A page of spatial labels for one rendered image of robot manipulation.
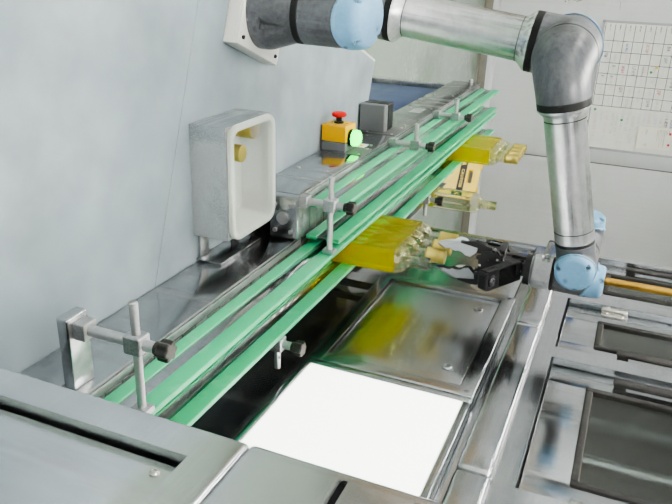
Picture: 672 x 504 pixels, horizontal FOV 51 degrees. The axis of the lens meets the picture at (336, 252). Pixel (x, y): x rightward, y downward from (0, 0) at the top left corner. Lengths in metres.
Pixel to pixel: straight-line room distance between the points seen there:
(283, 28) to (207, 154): 0.29
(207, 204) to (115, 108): 0.29
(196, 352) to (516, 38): 0.83
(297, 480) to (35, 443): 0.24
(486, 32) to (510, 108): 6.03
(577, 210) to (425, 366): 0.42
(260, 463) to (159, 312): 0.65
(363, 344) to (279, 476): 0.91
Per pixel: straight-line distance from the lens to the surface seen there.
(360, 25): 1.38
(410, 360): 1.46
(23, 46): 1.05
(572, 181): 1.37
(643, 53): 7.29
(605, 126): 7.39
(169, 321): 1.21
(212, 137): 1.33
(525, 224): 7.73
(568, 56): 1.32
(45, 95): 1.08
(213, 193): 1.36
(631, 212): 7.59
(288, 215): 1.52
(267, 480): 0.61
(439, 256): 1.63
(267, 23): 1.44
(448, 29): 1.47
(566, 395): 1.52
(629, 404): 1.54
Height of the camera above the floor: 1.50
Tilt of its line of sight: 21 degrees down
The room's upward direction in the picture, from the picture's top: 101 degrees clockwise
